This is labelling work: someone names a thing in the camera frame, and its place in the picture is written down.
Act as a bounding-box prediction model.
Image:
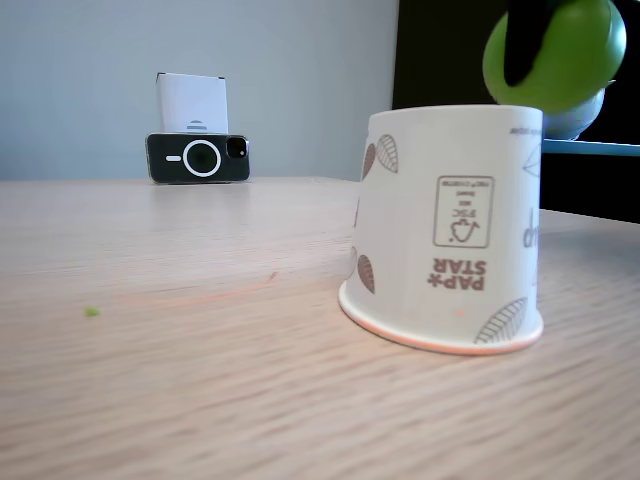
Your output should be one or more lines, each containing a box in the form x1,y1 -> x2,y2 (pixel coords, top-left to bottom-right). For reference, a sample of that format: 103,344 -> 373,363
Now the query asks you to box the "white bowl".
542,79 -> 617,142

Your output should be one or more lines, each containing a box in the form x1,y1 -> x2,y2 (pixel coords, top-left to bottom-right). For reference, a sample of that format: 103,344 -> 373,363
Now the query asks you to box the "white cardboard box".
155,72 -> 230,137

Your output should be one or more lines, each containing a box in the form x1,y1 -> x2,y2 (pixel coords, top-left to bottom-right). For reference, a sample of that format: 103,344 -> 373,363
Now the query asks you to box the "black smartphone with ring case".
145,132 -> 251,186

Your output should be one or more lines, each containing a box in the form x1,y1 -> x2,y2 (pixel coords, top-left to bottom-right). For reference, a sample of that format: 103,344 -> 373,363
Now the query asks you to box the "green ball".
481,0 -> 628,116

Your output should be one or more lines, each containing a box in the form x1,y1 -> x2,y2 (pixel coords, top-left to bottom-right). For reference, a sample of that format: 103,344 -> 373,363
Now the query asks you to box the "white leaf-print paper cup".
338,104 -> 545,357

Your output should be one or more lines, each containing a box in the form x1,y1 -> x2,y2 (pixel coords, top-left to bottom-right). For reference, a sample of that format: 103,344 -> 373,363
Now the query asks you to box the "blue shelf frame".
542,138 -> 640,158

